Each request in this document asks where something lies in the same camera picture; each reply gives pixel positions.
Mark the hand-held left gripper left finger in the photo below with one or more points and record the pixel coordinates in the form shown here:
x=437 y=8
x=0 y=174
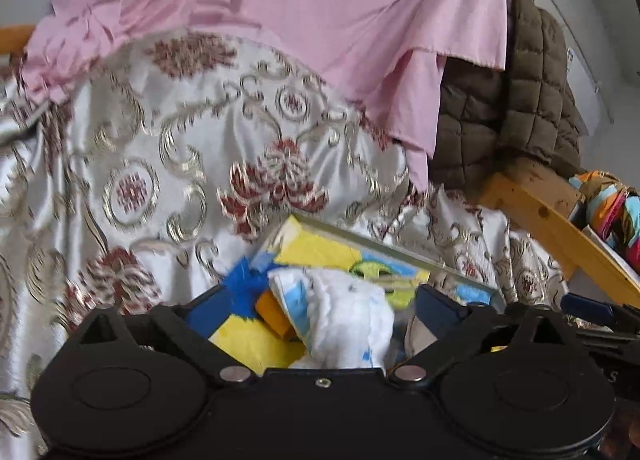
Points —
x=212 y=312

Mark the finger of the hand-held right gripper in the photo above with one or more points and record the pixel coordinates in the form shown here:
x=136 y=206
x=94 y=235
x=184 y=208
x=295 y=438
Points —
x=587 y=303

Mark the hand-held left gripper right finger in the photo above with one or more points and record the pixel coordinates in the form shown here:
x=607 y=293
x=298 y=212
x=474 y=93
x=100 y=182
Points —
x=436 y=311

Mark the grey shallow tray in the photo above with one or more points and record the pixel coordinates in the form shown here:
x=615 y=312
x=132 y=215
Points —
x=400 y=252

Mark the white blue-print washcloth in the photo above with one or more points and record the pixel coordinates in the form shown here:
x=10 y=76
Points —
x=345 y=320

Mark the multicoloured patterned cloth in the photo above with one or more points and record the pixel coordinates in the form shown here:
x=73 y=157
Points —
x=612 y=210

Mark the white red floral satin blanket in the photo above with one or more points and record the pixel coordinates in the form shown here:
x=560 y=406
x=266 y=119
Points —
x=150 y=179

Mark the brown quilted jacket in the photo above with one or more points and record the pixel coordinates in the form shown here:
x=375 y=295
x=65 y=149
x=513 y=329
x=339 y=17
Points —
x=510 y=104

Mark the pink bed sheet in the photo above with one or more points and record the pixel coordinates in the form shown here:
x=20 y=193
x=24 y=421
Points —
x=300 y=14

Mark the wooden bed rail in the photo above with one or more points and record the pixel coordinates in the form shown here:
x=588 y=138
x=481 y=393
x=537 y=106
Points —
x=15 y=37

